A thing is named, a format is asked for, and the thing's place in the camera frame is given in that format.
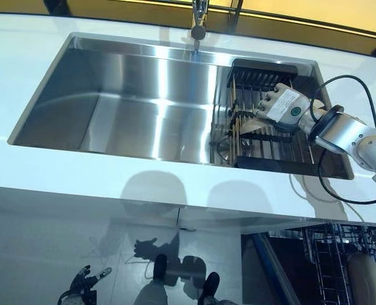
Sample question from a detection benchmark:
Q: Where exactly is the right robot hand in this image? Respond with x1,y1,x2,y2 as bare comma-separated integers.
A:
254,81,318,131

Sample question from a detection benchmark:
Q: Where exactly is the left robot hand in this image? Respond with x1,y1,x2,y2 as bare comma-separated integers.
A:
67,265,112,296

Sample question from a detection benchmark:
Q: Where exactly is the black sink dish rack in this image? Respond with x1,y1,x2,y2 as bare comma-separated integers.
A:
226,58,314,169

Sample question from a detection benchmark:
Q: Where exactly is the chrome kitchen faucet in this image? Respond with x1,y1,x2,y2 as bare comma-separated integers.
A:
191,0,210,61

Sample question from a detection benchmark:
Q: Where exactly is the narrow white cabinet door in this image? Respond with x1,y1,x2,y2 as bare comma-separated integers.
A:
177,203,306,230

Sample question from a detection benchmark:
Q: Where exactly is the black robot foot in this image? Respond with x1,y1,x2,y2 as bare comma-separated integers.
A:
197,271,227,305

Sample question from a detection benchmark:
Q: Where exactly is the stainless steel sink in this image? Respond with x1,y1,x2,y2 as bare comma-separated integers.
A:
7,31,356,180

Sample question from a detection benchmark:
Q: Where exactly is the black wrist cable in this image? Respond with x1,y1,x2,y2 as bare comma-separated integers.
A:
310,75,376,204

